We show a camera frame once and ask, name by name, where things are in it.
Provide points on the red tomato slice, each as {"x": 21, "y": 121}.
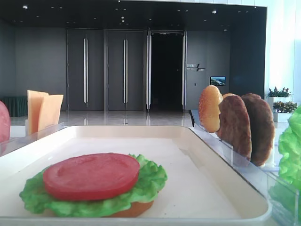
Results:
{"x": 91, "y": 177}
{"x": 5, "y": 123}

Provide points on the bread slice with white face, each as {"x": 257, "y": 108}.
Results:
{"x": 136, "y": 209}

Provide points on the green lettuce leaf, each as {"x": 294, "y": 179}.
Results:
{"x": 289, "y": 145}
{"x": 151, "y": 180}

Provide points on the left brown meat patty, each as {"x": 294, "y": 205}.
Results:
{"x": 235, "y": 125}

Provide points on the brown meat patty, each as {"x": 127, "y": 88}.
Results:
{"x": 262, "y": 127}
{"x": 235, "y": 125}

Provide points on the right orange cheese slice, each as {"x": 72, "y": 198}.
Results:
{"x": 50, "y": 111}

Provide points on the orange cheese slice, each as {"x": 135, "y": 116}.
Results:
{"x": 35, "y": 99}
{"x": 50, "y": 111}

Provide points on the right brown meat patty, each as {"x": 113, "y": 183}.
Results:
{"x": 262, "y": 127}

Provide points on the left orange cheese slice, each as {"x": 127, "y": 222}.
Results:
{"x": 35, "y": 99}

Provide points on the green lettuce leaf in holder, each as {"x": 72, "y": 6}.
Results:
{"x": 289, "y": 145}

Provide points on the left golden bun slice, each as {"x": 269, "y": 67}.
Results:
{"x": 208, "y": 108}

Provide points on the golden bun slice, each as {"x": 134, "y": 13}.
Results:
{"x": 208, "y": 108}
{"x": 228, "y": 95}

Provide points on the dark double door middle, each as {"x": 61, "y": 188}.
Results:
{"x": 125, "y": 70}

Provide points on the dark double door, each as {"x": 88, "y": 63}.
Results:
{"x": 85, "y": 70}
{"x": 125, "y": 70}

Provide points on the right golden bun slice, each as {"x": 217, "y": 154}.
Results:
{"x": 228, "y": 95}

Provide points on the cream rectangular serving tray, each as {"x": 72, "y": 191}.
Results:
{"x": 201, "y": 188}

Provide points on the dark double door left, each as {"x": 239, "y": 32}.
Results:
{"x": 85, "y": 70}

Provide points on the white planter with plants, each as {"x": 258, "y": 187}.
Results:
{"x": 281, "y": 104}

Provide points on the green skirted table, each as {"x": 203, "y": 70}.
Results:
{"x": 17, "y": 106}

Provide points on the clear rack left side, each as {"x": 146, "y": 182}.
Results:
{"x": 20, "y": 137}

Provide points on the clear rack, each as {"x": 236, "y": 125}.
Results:
{"x": 20, "y": 137}
{"x": 261, "y": 178}

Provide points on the clear rack right side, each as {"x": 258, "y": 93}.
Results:
{"x": 261, "y": 178}

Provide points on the wall mounted display screen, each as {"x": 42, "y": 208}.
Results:
{"x": 218, "y": 80}

